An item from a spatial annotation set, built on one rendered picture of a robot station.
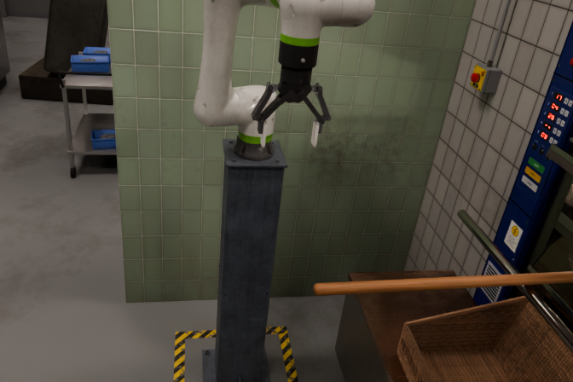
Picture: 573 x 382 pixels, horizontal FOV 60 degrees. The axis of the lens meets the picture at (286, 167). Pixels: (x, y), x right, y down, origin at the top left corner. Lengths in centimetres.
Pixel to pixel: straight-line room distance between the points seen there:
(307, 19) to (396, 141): 154
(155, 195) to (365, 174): 108
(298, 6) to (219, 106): 61
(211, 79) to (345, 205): 132
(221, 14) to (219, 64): 16
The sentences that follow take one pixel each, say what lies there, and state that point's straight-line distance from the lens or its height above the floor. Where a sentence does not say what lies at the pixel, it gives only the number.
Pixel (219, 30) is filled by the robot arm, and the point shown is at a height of 167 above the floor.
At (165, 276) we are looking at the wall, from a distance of 282.
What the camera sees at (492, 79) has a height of 147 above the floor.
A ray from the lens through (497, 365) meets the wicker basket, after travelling 212.
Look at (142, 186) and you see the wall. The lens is 250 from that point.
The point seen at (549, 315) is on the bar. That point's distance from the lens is 145.
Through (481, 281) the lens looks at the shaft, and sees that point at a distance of 140.
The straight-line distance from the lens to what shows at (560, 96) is 193.
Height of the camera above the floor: 200
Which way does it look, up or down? 27 degrees down
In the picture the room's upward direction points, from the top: 7 degrees clockwise
